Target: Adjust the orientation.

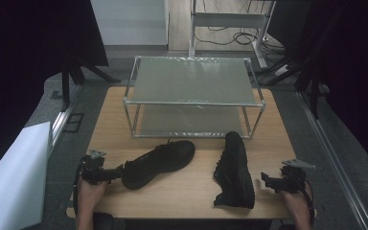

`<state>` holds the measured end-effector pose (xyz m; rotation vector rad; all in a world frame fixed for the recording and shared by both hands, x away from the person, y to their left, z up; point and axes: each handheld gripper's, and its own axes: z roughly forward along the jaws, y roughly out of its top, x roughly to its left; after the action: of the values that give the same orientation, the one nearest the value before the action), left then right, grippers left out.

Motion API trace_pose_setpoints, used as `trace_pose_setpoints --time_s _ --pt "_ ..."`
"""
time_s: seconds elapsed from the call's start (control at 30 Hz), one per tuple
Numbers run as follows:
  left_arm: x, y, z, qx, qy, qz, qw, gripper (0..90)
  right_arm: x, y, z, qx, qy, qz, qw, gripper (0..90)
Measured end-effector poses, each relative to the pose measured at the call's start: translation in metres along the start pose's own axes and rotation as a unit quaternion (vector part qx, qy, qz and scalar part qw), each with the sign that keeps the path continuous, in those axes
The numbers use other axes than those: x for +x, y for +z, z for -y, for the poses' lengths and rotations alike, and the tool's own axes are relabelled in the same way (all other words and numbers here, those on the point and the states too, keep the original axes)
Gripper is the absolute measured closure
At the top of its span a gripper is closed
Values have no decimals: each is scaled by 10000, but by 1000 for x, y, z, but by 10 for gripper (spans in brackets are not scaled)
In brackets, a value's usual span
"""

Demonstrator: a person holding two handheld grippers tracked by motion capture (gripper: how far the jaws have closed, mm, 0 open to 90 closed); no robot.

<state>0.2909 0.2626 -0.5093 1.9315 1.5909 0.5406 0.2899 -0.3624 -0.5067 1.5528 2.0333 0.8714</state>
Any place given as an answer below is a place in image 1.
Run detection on black stand legs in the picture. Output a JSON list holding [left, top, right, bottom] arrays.
[[59, 58, 123, 113], [254, 47, 325, 120]]

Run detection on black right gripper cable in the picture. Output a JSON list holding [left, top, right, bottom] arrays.
[[295, 173, 316, 227]]

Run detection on black curtain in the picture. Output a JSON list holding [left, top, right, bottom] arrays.
[[266, 0, 368, 180], [0, 0, 110, 185]]

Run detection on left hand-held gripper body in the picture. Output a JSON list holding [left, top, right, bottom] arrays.
[[80, 149, 113, 186]]

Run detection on two-tier metal shoe rack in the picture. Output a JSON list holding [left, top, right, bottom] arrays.
[[122, 55, 267, 140]]

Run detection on black sneaker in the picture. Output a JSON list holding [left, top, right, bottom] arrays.
[[213, 130, 256, 210], [121, 139, 196, 191]]

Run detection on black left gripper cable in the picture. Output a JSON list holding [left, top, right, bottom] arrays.
[[72, 154, 92, 219]]

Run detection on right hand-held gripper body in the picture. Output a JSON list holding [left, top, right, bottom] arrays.
[[277, 158, 317, 195]]

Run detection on aluminium floor rail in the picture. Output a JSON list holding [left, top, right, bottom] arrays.
[[295, 90, 368, 230], [48, 83, 84, 151]]

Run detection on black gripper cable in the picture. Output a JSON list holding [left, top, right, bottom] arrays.
[[295, 173, 316, 227], [72, 154, 92, 219]]

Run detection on person's left hand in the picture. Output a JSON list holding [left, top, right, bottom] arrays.
[[76, 176, 108, 215]]

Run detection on white metal desk frame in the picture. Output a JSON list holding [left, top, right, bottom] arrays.
[[188, 0, 278, 70]]

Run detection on white foam board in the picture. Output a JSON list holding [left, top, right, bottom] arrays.
[[0, 121, 53, 230]]

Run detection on white partition panel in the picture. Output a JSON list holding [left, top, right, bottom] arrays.
[[89, 0, 171, 47]]

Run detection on person's right hand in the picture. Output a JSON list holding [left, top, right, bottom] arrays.
[[280, 186, 314, 221]]

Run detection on dark floor hatch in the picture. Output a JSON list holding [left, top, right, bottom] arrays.
[[62, 111, 85, 134]]

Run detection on black floor cables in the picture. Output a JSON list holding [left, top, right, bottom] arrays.
[[194, 0, 287, 56]]

